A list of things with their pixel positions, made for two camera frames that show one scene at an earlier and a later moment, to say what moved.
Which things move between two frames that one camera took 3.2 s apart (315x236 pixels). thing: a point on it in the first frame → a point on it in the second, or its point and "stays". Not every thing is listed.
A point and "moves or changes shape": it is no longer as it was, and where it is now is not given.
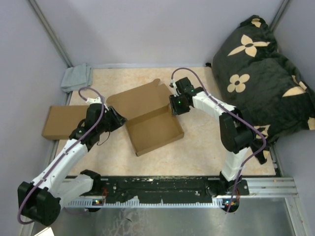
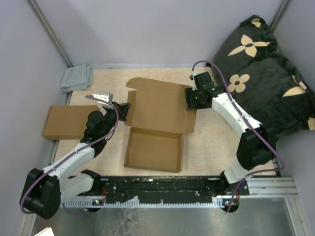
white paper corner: (47, 231) stays
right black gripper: (175, 109) → (189, 94)
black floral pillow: (250, 73) stays
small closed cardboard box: (62, 120) stays
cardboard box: (151, 121) moves or changes shape
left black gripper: (118, 120) → (123, 109)
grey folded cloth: (76, 77) stays
